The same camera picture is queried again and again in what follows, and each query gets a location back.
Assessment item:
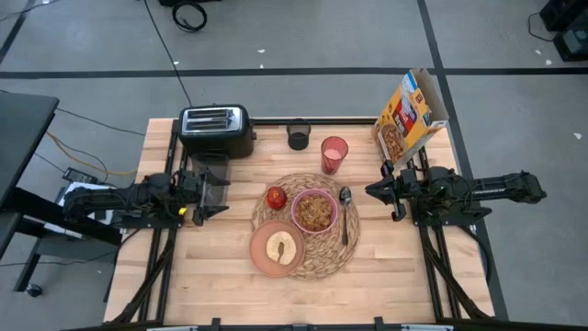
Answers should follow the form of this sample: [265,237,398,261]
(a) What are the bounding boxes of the brown cereal flakes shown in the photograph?
[297,193,334,233]

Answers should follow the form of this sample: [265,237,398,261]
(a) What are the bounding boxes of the red translucent tumbler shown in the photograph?
[320,135,349,176]

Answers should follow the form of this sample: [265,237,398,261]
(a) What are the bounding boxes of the orange cable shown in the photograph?
[45,131,139,177]

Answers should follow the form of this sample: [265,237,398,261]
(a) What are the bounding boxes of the round woven straw placemat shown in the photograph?
[250,172,362,281]

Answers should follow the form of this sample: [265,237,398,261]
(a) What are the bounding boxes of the white paper sheets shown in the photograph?
[57,181,119,227]

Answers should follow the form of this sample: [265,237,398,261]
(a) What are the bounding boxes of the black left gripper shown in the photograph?
[176,165,232,227]

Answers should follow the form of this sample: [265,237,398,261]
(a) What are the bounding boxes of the red yellow apple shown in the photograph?
[266,186,288,211]

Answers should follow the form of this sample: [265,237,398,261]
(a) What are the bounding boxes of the clear tinted plastic bin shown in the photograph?
[190,153,231,208]

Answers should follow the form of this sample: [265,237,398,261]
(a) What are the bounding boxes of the black power adapter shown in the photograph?
[62,167,98,185]

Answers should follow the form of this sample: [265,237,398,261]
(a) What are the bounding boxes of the coiled black cable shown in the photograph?
[172,1,208,33]

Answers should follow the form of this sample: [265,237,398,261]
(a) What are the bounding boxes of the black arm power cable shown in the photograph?
[458,224,493,286]

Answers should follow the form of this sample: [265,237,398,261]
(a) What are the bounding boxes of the metal spoon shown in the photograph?
[338,185,354,246]

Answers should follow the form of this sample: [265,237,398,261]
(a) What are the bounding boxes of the short black floor cable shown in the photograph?
[526,11,552,43]

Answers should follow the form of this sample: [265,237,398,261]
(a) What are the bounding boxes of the black table rig frame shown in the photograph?
[59,117,509,331]

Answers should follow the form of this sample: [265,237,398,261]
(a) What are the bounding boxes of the black mesh cup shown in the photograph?
[286,118,312,152]

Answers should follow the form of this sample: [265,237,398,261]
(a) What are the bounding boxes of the black equipment box with screen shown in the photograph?
[553,22,588,63]

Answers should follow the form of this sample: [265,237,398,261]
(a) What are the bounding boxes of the terracotta plate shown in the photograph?
[249,218,307,279]

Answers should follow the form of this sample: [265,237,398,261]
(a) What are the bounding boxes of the black two-slot toaster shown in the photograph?
[177,104,256,160]

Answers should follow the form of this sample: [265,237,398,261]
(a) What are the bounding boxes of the tan bagel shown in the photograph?
[266,230,298,267]

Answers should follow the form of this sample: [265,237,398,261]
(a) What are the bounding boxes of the black desk cable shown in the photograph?
[54,108,146,138]

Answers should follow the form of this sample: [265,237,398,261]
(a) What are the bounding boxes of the yellow raisin bran cereal box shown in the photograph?
[371,67,450,170]

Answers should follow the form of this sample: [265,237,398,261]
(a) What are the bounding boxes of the long black floor cable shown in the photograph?
[143,0,194,108]

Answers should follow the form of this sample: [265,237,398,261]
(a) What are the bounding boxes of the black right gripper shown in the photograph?
[365,159,418,223]

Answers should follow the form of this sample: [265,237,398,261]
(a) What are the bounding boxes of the pink ribbed bowl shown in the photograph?
[290,188,339,234]

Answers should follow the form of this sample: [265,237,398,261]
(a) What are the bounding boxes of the black desk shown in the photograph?
[0,91,123,298]

